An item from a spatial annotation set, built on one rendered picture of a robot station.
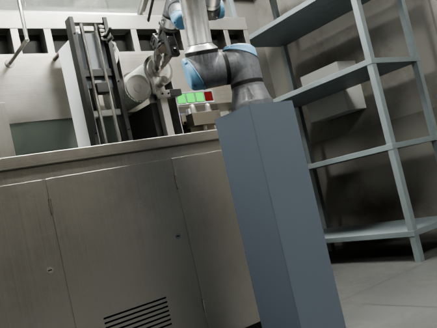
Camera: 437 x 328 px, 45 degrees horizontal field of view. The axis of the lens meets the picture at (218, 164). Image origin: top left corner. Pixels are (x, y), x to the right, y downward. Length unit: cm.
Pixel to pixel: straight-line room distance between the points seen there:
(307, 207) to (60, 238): 83
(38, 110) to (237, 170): 108
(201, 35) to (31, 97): 100
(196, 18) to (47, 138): 101
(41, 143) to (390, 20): 266
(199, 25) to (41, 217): 82
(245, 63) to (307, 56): 283
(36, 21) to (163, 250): 128
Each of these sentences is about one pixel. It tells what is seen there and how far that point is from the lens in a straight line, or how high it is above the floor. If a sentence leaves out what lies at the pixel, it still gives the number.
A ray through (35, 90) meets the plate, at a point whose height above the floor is 128.
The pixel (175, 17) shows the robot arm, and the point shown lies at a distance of 215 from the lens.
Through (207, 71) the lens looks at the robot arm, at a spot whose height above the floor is 105.
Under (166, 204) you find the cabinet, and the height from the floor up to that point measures 64.
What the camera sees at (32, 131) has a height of 109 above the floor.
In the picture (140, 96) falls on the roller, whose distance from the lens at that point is 236.
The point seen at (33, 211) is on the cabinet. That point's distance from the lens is 182.
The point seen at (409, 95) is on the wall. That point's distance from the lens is 404.
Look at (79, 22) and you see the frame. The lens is 221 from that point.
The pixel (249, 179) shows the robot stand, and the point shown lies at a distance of 177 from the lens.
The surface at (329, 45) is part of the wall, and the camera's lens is 448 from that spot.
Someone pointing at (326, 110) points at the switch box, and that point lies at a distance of 423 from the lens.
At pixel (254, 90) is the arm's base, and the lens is 181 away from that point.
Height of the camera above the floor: 63
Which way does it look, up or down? 3 degrees up
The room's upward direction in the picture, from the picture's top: 13 degrees counter-clockwise
